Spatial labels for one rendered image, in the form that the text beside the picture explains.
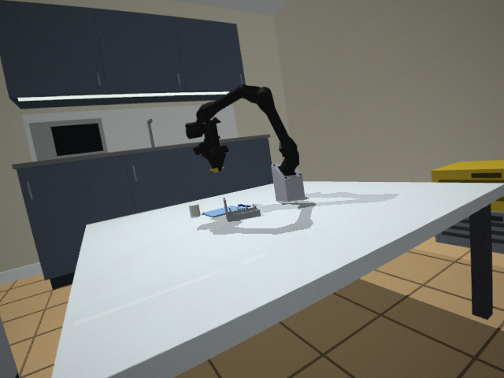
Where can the light blue flat mat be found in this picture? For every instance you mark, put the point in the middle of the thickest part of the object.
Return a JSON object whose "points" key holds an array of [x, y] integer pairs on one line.
{"points": [[220, 212]]}

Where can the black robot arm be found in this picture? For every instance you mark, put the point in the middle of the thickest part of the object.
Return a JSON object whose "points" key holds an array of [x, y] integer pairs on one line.
{"points": [[262, 96]]}

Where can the grey dish rack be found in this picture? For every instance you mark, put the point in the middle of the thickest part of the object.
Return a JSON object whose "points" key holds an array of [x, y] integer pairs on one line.
{"points": [[240, 214]]}

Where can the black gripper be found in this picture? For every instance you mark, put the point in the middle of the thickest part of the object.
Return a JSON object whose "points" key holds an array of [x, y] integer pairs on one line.
{"points": [[216, 156]]}

